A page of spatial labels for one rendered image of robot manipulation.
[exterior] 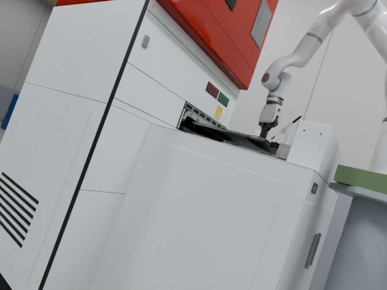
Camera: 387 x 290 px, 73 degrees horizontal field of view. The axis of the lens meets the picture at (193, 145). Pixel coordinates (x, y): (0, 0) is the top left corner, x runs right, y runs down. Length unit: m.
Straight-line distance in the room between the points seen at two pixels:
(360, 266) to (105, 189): 0.84
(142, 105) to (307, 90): 2.24
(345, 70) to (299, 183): 2.31
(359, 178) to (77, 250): 0.94
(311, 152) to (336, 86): 2.14
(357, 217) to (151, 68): 0.85
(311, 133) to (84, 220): 0.80
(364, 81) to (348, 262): 2.15
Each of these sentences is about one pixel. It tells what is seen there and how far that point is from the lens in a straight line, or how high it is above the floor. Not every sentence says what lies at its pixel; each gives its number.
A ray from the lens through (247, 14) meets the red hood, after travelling 1.50.
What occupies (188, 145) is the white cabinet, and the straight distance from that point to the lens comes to 0.92.
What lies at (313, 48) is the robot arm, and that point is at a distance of 1.39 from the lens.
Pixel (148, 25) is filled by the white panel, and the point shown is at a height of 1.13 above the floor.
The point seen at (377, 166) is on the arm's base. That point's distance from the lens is 1.00.
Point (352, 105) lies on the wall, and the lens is 2.82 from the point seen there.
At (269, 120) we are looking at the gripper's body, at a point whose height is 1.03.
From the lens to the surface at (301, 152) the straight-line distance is 0.84.
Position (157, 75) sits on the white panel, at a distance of 1.05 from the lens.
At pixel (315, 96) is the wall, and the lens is 2.95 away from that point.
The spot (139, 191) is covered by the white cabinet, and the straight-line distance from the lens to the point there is 1.02.
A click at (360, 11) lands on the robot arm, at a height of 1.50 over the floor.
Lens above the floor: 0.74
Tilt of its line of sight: 3 degrees up
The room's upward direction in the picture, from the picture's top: 19 degrees clockwise
